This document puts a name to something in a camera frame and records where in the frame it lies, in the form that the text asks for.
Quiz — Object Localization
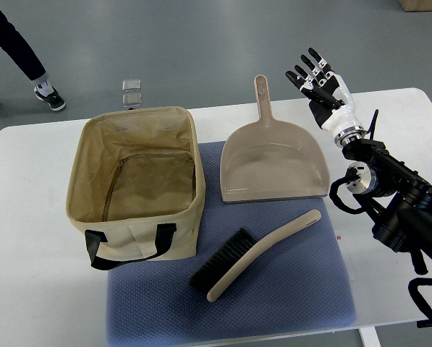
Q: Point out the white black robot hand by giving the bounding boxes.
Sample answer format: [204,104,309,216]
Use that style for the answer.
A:
[285,48,366,147]

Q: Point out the beige hand brush black bristles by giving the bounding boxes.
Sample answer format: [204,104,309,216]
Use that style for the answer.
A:
[189,209,321,302]

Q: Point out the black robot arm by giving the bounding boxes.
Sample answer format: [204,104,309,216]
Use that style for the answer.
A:
[329,121,432,327]

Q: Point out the beige plastic dustpan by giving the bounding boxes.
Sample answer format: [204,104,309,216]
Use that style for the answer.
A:
[220,75,331,203]

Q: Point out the cardboard box corner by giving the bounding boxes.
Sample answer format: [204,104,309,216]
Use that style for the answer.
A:
[399,0,432,12]

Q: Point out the blue textured cushion mat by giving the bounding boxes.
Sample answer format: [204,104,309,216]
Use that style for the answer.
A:
[106,142,356,346]

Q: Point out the upper metal floor plate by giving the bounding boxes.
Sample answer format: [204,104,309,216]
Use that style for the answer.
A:
[122,79,141,91]

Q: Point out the metal floor plate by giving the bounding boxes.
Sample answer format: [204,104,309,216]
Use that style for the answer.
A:
[122,93,142,108]
[122,79,141,91]

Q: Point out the lower metal floor plate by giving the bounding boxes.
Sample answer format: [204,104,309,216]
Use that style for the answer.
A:
[122,93,142,108]

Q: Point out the white table leg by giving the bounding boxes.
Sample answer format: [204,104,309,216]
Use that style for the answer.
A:
[358,322,382,347]

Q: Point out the black green sneaker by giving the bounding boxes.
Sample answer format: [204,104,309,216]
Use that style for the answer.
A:
[34,87,66,111]

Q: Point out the person leg dark trousers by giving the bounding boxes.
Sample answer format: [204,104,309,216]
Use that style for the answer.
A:
[0,0,51,87]

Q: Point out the beige fabric bag black handle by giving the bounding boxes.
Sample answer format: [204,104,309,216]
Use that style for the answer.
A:
[66,106,206,270]

